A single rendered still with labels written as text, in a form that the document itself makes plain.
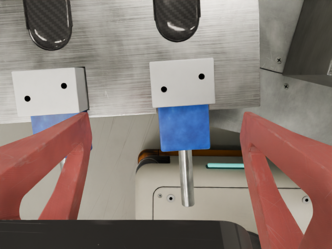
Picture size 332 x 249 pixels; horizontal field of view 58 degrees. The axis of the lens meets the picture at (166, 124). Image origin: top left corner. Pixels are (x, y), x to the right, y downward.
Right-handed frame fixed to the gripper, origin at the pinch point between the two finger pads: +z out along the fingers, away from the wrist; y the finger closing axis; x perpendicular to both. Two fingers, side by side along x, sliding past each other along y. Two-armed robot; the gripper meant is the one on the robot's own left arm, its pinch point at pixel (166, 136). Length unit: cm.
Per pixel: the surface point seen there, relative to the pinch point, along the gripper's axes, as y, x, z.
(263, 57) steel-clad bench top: -10.1, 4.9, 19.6
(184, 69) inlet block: -1.4, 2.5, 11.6
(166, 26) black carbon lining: -0.1, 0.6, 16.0
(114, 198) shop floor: 20, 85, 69
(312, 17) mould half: -13.3, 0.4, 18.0
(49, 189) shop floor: 46, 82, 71
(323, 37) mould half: -12.8, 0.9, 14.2
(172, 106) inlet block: -0.5, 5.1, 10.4
